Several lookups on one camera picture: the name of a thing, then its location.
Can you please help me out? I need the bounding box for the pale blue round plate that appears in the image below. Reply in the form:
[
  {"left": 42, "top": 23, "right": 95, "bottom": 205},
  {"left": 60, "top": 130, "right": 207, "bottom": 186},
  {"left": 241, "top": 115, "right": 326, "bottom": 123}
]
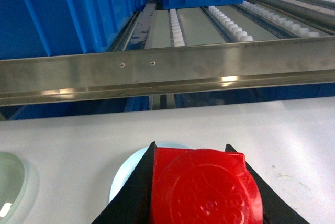
[{"left": 108, "top": 142, "right": 192, "bottom": 203}]

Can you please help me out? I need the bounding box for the large blue bin upper left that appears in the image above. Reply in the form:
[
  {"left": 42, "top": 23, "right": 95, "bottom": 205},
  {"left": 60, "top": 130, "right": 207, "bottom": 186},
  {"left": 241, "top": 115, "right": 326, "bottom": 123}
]
[{"left": 1, "top": 0, "right": 147, "bottom": 60}]

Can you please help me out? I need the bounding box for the stainless steel rack rail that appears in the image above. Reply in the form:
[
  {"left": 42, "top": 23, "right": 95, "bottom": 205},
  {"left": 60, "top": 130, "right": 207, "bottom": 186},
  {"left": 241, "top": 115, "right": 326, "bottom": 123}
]
[{"left": 1, "top": 36, "right": 334, "bottom": 106}]

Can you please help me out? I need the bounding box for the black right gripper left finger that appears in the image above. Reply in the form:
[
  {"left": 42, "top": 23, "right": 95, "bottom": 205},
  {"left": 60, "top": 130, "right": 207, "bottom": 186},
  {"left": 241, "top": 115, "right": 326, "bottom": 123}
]
[{"left": 93, "top": 142, "right": 157, "bottom": 223}]

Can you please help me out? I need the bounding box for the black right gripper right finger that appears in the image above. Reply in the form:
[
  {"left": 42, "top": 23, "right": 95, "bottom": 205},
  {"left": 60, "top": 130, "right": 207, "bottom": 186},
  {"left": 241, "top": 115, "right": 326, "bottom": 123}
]
[{"left": 225, "top": 144, "right": 308, "bottom": 223}]

